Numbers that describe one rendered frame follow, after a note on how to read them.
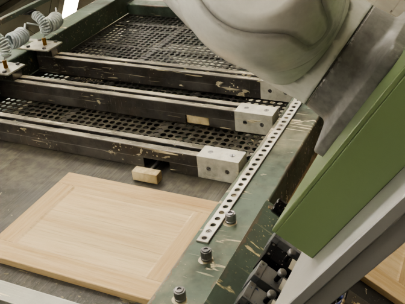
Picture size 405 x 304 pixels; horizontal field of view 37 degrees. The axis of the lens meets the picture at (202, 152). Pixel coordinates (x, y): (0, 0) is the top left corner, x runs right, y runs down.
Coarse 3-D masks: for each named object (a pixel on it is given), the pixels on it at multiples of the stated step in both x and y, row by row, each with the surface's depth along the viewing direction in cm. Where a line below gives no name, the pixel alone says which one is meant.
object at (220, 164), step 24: (0, 120) 196; (24, 120) 195; (48, 120) 193; (24, 144) 195; (48, 144) 190; (72, 144) 186; (96, 144) 181; (120, 144) 177; (144, 144) 175; (168, 144) 175; (192, 144) 173; (192, 168) 170; (216, 168) 167; (240, 168) 165
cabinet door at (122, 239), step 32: (64, 192) 166; (96, 192) 165; (128, 192) 164; (160, 192) 163; (32, 224) 155; (64, 224) 154; (96, 224) 153; (128, 224) 152; (160, 224) 151; (192, 224) 150; (0, 256) 145; (32, 256) 144; (64, 256) 143; (96, 256) 142; (128, 256) 141; (160, 256) 140; (96, 288) 134; (128, 288) 132
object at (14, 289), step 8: (0, 280) 134; (0, 288) 132; (8, 288) 132; (16, 288) 132; (24, 288) 131; (0, 296) 130; (8, 296) 130; (16, 296) 129; (24, 296) 129; (32, 296) 129; (40, 296) 129; (48, 296) 129
